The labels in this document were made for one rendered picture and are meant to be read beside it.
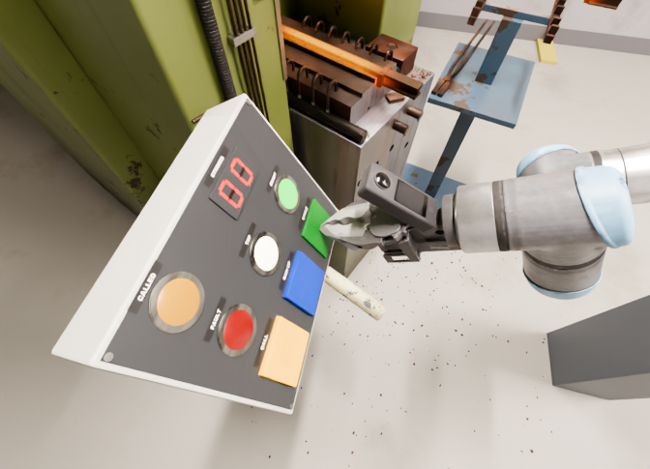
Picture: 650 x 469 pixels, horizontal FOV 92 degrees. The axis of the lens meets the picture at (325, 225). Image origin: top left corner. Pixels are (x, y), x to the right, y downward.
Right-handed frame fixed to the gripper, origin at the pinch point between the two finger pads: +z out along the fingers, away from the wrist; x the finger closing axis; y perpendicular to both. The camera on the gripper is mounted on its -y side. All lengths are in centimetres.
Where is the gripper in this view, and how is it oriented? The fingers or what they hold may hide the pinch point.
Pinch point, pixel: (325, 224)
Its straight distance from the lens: 51.3
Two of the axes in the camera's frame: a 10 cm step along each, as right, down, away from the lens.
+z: -8.4, 0.9, 5.3
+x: 2.2, -8.3, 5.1
